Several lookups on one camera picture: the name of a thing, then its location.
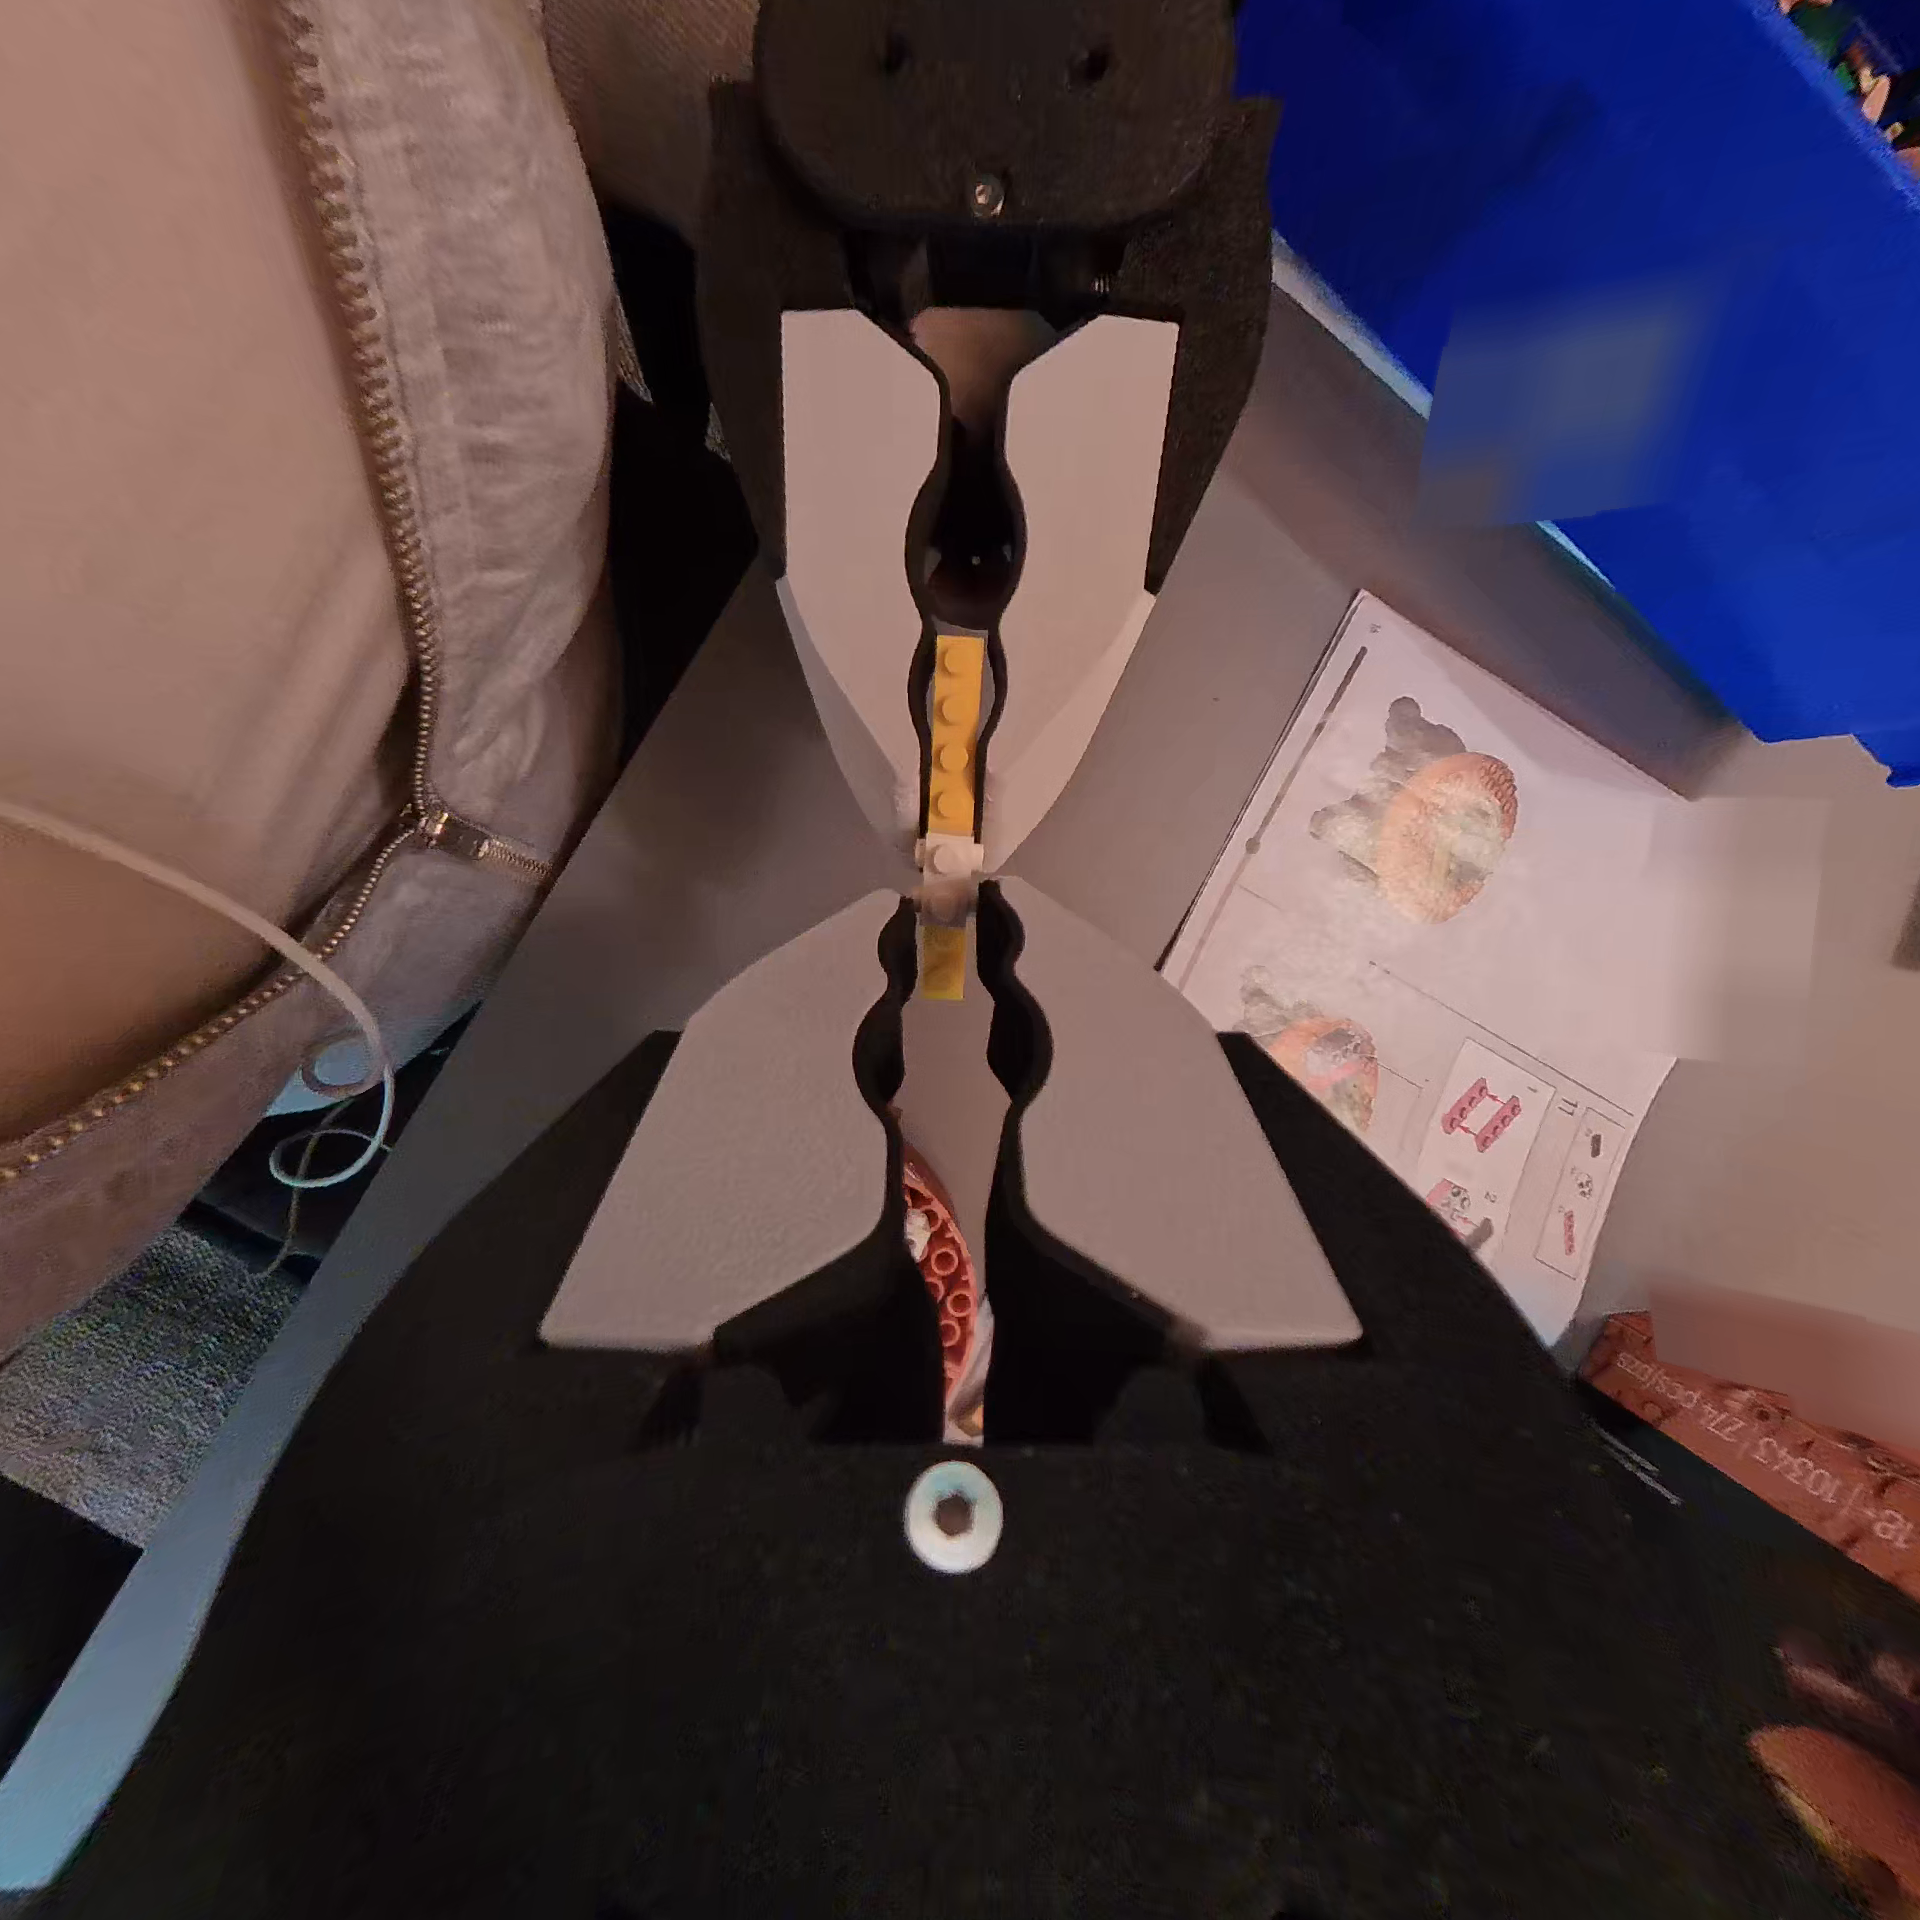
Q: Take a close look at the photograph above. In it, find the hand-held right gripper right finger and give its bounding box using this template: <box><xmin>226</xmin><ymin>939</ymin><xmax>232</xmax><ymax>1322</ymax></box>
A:
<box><xmin>972</xmin><ymin>887</ymin><xmax>1362</xmax><ymax>1366</ymax></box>

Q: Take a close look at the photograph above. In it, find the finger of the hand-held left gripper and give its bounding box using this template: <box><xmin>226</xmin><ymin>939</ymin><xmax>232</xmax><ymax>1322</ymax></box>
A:
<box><xmin>972</xmin><ymin>317</ymin><xmax>1176</xmax><ymax>861</ymax></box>
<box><xmin>773</xmin><ymin>297</ymin><xmax>956</xmax><ymax>861</ymax></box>

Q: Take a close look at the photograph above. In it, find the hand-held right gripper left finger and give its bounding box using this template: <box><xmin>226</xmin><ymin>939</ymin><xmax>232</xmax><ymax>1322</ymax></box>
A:
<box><xmin>540</xmin><ymin>898</ymin><xmax>922</xmax><ymax>1364</ymax></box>

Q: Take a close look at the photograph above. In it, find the brick flowerpot model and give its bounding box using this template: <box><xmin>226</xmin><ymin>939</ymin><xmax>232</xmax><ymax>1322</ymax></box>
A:
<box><xmin>900</xmin><ymin>1117</ymin><xmax>998</xmax><ymax>1432</ymax></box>

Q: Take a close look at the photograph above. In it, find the yellow long brick plate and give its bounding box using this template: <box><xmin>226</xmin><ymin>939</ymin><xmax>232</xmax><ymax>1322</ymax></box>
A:
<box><xmin>910</xmin><ymin>624</ymin><xmax>998</xmax><ymax>997</ymax></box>

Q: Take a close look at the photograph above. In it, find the blue plastic bin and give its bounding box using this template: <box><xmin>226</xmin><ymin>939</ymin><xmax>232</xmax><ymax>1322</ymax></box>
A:
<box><xmin>1224</xmin><ymin>0</ymin><xmax>1920</xmax><ymax>788</ymax></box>

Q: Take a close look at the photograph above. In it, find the brick set instruction booklet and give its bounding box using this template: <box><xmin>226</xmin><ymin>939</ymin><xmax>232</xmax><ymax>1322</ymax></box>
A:
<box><xmin>1168</xmin><ymin>587</ymin><xmax>1681</xmax><ymax>1347</ymax></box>

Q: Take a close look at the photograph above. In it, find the black orchid print set box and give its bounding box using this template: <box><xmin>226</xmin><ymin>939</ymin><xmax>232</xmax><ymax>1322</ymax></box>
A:
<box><xmin>1572</xmin><ymin>1305</ymin><xmax>1920</xmax><ymax>1920</ymax></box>

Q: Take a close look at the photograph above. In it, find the white thin cord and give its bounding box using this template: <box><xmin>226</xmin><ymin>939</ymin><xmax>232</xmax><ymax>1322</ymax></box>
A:
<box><xmin>0</xmin><ymin>797</ymin><xmax>403</xmax><ymax>1207</ymax></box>

